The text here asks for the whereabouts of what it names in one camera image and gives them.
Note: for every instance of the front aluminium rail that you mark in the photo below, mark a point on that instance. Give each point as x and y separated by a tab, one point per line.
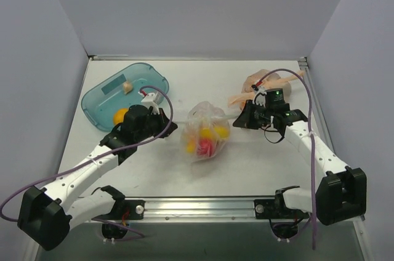
197	210

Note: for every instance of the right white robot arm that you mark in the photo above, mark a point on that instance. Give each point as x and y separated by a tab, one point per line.
338	192

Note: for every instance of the orange tied plastic bag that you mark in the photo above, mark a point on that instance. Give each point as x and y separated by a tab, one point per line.
272	81

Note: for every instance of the yellow fake lemon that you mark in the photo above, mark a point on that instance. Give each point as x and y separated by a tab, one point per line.
222	132

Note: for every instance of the small orange fake fruit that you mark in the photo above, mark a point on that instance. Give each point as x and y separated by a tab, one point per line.
118	117

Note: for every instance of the teal plastic fruit tray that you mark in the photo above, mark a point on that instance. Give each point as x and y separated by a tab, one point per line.
101	102

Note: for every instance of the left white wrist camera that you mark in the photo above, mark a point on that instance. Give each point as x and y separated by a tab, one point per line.
151	101

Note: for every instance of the clear printed plastic bag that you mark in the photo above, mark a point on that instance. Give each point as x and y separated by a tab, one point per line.
203	115

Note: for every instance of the small beige fake garlic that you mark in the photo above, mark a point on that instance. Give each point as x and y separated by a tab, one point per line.
127	87

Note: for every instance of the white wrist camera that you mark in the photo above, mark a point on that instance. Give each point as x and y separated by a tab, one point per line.
151	101
259	94

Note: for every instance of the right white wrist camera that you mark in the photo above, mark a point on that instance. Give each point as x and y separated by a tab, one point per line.
259	94

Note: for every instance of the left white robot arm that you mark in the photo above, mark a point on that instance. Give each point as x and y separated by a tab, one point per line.
49	213

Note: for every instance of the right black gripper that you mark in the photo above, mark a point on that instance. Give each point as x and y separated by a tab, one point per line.
248	116

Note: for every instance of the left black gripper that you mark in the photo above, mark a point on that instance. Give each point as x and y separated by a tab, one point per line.
162	122

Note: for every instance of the orange yellow fake mango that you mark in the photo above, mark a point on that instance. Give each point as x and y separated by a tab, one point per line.
205	133

